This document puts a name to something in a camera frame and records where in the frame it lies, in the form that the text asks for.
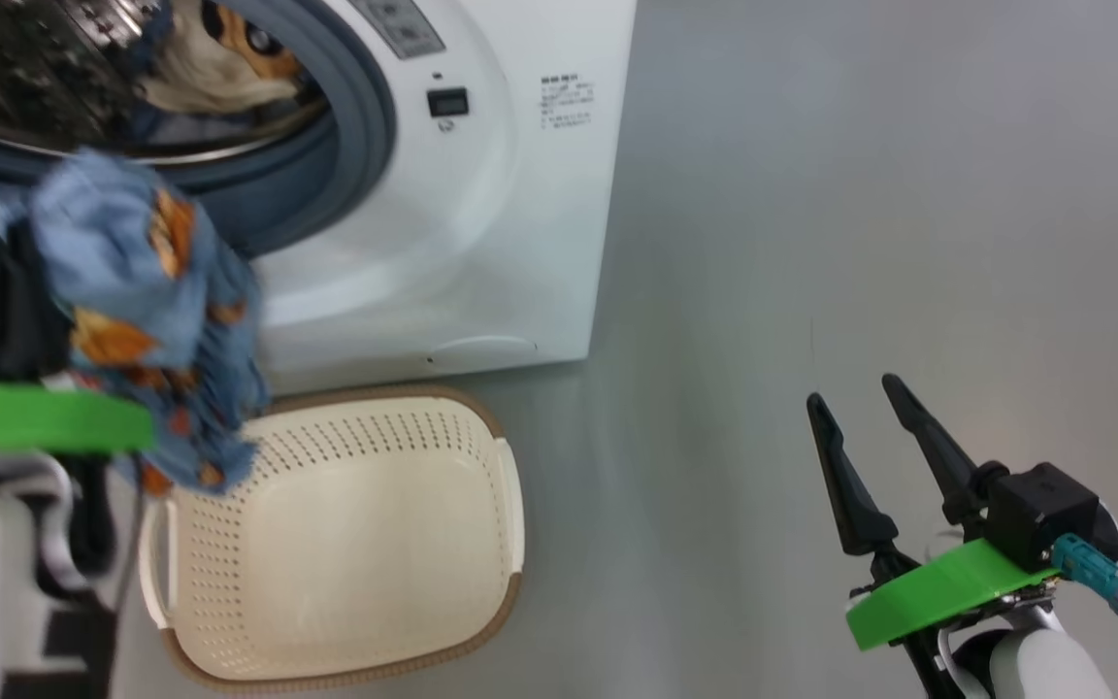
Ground grey rubber door gasket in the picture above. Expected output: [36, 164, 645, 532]
[0, 0, 397, 261]

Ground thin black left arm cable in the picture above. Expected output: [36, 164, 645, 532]
[111, 456, 147, 622]

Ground blue garment small orange prints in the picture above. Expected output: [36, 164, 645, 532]
[0, 150, 274, 496]

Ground grey warning label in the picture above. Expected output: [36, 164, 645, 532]
[350, 0, 445, 59]

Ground small black text sticker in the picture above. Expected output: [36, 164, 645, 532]
[540, 76, 596, 130]

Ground blue garment with tiger print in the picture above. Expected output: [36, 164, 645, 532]
[127, 0, 312, 147]

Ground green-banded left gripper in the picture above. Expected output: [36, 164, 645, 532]
[0, 228, 154, 455]

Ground round drain filter cover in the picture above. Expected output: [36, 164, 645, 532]
[428, 335, 539, 370]

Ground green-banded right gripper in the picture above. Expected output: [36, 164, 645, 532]
[806, 374, 1065, 653]

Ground cream perforated laundry basket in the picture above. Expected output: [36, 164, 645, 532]
[139, 383, 526, 692]

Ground white front-load washing machine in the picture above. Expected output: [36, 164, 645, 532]
[0, 0, 638, 394]

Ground teal cable connector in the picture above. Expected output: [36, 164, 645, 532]
[1051, 533, 1118, 598]

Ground perforated steel washer drum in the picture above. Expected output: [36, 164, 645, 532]
[0, 0, 327, 161]

